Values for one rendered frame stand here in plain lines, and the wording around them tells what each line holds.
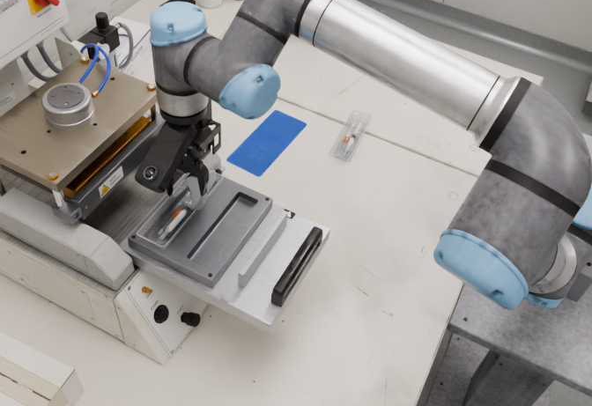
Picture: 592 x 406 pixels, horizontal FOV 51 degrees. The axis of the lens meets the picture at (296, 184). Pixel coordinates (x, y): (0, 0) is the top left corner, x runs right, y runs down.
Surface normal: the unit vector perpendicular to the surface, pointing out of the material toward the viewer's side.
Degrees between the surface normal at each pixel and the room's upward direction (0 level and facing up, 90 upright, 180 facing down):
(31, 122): 0
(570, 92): 0
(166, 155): 28
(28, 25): 90
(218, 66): 41
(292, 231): 0
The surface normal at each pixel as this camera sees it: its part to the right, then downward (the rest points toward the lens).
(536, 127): -0.24, -0.14
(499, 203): -0.54, -0.21
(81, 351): 0.07, -0.67
